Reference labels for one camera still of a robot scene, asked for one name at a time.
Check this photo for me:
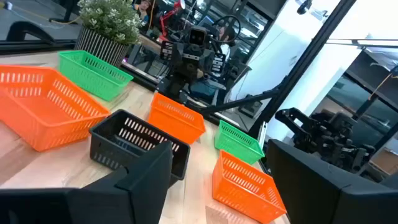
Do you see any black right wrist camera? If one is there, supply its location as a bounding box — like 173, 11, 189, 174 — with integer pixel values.
188, 26, 208, 47

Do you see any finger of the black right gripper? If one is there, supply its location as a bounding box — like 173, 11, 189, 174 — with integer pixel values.
160, 40, 175, 61
211, 53, 226, 75

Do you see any black aluminium table frame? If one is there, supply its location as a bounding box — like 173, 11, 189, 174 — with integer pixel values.
121, 0, 358, 139

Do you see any green plastic basket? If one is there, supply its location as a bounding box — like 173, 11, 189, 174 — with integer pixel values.
58, 49, 134, 102
214, 119, 266, 165

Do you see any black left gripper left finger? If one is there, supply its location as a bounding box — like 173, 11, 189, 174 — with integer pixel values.
0, 140, 174, 224

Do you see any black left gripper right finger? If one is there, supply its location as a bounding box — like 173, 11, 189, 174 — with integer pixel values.
266, 139, 398, 224

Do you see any artificial plant in striped pot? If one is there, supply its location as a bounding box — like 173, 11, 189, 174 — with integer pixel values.
73, 0, 144, 68

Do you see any person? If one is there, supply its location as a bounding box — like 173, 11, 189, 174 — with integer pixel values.
133, 0, 154, 23

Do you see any red articulated desk lamp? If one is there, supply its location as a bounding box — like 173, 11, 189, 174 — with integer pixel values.
158, 0, 187, 42

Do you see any black plastic basket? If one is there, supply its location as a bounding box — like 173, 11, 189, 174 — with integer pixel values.
89, 108, 191, 187

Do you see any black cable loop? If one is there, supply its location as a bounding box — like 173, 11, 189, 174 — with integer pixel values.
211, 14, 242, 44

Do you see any orange plastic basket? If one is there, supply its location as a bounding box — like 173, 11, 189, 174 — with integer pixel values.
147, 92, 206, 146
211, 150, 287, 224
0, 64, 111, 152

